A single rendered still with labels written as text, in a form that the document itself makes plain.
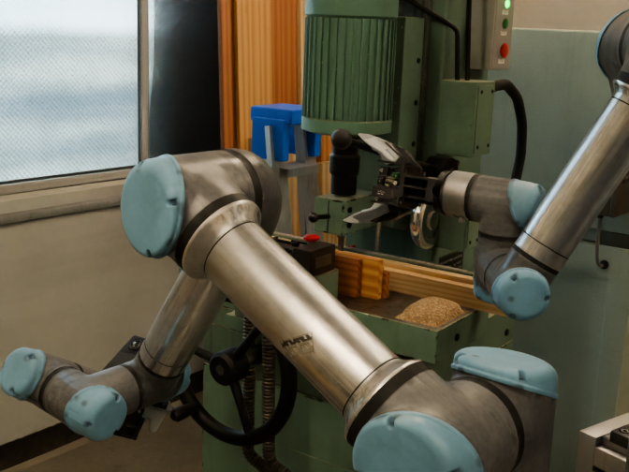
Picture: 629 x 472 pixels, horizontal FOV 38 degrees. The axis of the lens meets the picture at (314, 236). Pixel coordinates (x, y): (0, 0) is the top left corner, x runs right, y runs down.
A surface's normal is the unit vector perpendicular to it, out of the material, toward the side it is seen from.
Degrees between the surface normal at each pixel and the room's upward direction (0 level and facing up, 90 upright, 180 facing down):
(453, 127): 90
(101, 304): 90
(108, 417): 96
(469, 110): 90
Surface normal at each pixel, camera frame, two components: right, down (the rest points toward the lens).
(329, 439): -0.58, 0.16
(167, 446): 0.04, -0.97
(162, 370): 0.02, 0.59
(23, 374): -0.49, -0.35
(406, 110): 0.82, 0.16
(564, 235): 0.07, 0.27
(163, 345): -0.37, 0.38
